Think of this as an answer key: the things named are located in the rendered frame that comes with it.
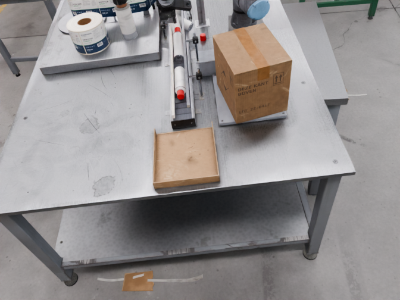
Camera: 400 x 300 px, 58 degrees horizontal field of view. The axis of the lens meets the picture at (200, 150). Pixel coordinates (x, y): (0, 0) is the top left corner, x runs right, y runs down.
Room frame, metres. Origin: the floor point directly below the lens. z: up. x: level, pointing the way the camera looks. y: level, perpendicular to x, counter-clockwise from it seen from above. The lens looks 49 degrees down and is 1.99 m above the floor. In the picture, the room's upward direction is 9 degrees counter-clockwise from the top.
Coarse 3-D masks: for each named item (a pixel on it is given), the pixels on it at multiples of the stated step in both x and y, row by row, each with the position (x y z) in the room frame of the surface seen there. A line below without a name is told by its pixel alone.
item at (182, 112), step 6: (186, 48) 1.71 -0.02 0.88; (186, 54) 1.65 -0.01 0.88; (174, 60) 1.62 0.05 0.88; (174, 66) 1.56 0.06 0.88; (174, 84) 1.42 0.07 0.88; (174, 90) 1.37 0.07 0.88; (174, 96) 1.33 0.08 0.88; (180, 102) 1.28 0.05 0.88; (186, 102) 1.27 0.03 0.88; (180, 108) 1.24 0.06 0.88; (186, 108) 1.23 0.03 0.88; (180, 114) 1.20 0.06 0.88; (186, 114) 1.19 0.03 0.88; (174, 120) 1.17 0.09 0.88; (180, 120) 1.16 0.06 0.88
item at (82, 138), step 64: (64, 0) 2.65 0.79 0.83; (192, 0) 2.33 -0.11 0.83; (128, 64) 1.72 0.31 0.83; (192, 64) 1.62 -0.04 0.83; (64, 128) 1.29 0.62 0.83; (128, 128) 1.22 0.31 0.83; (192, 128) 1.15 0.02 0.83; (256, 128) 1.09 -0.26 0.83; (320, 128) 1.02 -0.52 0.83; (0, 192) 0.96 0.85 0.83; (64, 192) 0.91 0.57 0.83; (128, 192) 0.86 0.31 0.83; (192, 192) 0.81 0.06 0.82
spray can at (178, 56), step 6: (174, 30) 1.77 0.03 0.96; (174, 36) 1.71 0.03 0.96; (180, 36) 1.71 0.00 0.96; (174, 42) 1.67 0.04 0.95; (180, 42) 1.67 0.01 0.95; (174, 48) 1.64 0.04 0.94; (180, 48) 1.63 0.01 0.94; (174, 54) 1.60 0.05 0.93; (180, 54) 1.59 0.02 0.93; (180, 60) 1.59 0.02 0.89
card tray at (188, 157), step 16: (208, 128) 1.13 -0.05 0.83; (160, 144) 1.08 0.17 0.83; (176, 144) 1.07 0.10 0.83; (192, 144) 1.05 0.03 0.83; (208, 144) 1.03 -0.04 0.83; (160, 160) 0.99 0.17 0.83; (176, 160) 0.98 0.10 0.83; (192, 160) 0.96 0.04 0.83; (208, 160) 0.95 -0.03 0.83; (160, 176) 0.91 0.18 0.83; (176, 176) 0.89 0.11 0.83; (192, 176) 0.88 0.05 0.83; (208, 176) 0.84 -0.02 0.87
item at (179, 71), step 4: (176, 68) 1.47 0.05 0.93; (180, 68) 1.47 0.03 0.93; (184, 68) 1.48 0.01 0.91; (176, 72) 1.45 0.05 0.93; (180, 72) 1.44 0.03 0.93; (184, 72) 1.45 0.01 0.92; (176, 76) 1.41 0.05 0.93; (180, 76) 1.41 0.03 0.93; (184, 76) 1.42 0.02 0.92; (176, 80) 1.38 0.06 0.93; (180, 80) 1.37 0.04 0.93; (184, 80) 1.38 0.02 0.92; (176, 84) 1.36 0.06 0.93; (180, 84) 1.35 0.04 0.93; (184, 84) 1.36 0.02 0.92; (176, 88) 1.33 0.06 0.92; (180, 88) 1.32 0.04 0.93; (184, 88) 1.33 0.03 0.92; (176, 92) 1.33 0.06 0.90; (180, 92) 1.30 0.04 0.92; (184, 92) 1.31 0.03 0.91; (180, 96) 1.29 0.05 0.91; (184, 96) 1.29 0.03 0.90
